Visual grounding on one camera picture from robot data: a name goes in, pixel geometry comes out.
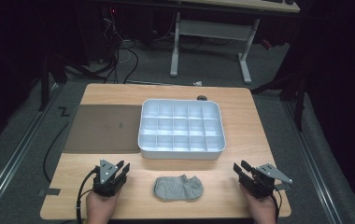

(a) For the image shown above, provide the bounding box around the person's left hand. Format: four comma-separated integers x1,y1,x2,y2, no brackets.
85,186,122,224

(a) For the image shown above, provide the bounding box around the white compartment storage box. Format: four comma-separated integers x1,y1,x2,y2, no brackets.
137,98,227,161

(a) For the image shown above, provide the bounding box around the small red thing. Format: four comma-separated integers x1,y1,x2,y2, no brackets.
261,38,274,51

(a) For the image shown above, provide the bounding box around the grey tape piece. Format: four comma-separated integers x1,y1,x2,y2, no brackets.
37,188,62,197
274,182,293,191

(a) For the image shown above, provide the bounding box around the thin black floor cable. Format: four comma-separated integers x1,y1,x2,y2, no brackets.
42,120,71,184

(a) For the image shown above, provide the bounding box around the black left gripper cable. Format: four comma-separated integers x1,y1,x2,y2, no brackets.
75,165,101,224

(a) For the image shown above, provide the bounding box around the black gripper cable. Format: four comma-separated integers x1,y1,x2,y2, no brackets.
271,185,283,220
75,165,101,224

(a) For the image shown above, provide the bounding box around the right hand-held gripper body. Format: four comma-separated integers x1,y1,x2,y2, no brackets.
238,163,293,200

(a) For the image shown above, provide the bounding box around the black zigzag floor tape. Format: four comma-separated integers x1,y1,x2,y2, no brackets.
57,105,71,118

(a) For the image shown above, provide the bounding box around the grey sock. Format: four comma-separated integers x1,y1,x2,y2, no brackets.
152,174,205,202

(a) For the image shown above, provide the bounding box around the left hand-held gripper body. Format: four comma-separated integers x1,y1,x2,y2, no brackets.
92,158,127,198

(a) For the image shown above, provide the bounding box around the white desk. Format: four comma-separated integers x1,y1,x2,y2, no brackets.
169,0,302,85

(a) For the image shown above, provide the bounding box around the metal floor rail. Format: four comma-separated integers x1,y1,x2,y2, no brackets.
0,83,59,217
282,100,344,224

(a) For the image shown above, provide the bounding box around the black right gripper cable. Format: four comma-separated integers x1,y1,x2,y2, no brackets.
271,185,283,220

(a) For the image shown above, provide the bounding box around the person's right hand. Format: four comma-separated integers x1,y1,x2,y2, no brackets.
239,184,278,224

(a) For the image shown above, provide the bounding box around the dark brown mat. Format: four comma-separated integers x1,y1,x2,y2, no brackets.
62,104,143,155

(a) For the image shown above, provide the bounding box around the black floor cable bundle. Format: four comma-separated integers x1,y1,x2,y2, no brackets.
66,12,140,85

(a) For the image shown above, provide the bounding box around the black metal stand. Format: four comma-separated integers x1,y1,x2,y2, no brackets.
37,53,68,113
251,61,308,133

